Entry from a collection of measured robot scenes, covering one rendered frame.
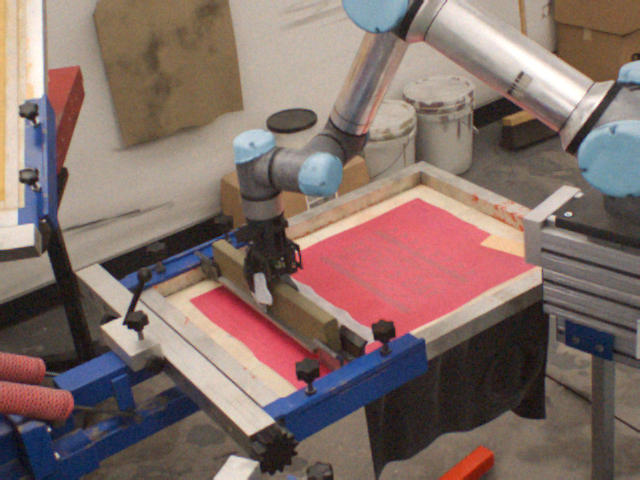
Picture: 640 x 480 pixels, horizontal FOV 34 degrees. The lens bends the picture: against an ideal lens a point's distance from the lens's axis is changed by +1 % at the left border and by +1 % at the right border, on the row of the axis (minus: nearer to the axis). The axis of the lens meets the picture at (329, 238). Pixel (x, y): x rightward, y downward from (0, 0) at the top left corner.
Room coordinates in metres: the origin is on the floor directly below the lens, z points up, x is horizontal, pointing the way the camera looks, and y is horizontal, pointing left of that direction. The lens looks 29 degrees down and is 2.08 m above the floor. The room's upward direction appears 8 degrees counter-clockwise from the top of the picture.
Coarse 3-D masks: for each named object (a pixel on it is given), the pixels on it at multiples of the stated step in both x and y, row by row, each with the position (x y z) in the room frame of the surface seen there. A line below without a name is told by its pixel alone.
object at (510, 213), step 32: (352, 192) 2.14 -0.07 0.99; (384, 192) 2.15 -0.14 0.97; (448, 192) 2.12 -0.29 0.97; (480, 192) 2.06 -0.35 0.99; (320, 224) 2.06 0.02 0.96; (512, 224) 1.95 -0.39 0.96; (160, 288) 1.85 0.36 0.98; (512, 288) 1.66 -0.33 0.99; (448, 320) 1.58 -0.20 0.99; (480, 320) 1.58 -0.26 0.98; (224, 352) 1.57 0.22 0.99; (256, 384) 1.46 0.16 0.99
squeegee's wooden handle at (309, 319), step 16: (224, 240) 1.87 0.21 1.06; (224, 256) 1.82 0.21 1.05; (240, 256) 1.79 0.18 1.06; (224, 272) 1.83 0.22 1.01; (240, 272) 1.77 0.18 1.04; (272, 288) 1.66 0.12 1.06; (288, 288) 1.65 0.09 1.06; (272, 304) 1.67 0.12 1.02; (288, 304) 1.62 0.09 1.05; (304, 304) 1.59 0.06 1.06; (288, 320) 1.62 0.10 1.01; (304, 320) 1.57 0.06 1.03; (320, 320) 1.53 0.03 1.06; (336, 320) 1.53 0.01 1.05; (320, 336) 1.53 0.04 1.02; (336, 336) 1.53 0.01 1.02
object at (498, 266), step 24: (456, 240) 1.92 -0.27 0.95; (480, 240) 1.91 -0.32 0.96; (480, 264) 1.81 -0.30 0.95; (504, 264) 1.80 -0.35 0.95; (528, 264) 1.79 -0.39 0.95; (360, 288) 1.78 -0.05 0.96; (480, 288) 1.72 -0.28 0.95; (360, 312) 1.69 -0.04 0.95; (384, 312) 1.68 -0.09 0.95; (408, 312) 1.67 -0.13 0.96; (432, 312) 1.66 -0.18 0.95; (264, 336) 1.66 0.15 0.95; (288, 336) 1.65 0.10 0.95; (264, 360) 1.58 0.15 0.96; (288, 360) 1.57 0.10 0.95
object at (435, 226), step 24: (384, 216) 2.07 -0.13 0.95; (408, 216) 2.06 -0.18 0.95; (432, 216) 2.04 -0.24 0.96; (456, 216) 2.02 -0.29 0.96; (336, 240) 1.99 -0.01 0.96; (432, 240) 1.93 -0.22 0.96; (312, 264) 1.90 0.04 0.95; (216, 288) 1.86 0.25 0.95; (336, 288) 1.79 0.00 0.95; (216, 312) 1.76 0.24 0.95; (240, 312) 1.75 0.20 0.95; (240, 336) 1.67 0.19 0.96
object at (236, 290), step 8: (224, 280) 1.82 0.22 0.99; (232, 288) 1.78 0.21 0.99; (240, 288) 1.78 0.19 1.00; (240, 296) 1.75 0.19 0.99; (248, 296) 1.74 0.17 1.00; (248, 304) 1.73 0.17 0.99; (256, 304) 1.71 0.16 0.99; (264, 312) 1.68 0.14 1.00; (272, 312) 1.67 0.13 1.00; (272, 320) 1.65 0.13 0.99; (280, 320) 1.64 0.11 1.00; (280, 328) 1.63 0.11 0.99; (288, 328) 1.61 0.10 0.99; (296, 336) 1.58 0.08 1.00; (304, 336) 1.58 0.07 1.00; (304, 344) 1.56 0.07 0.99; (312, 344) 1.55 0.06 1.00; (312, 352) 1.54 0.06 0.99
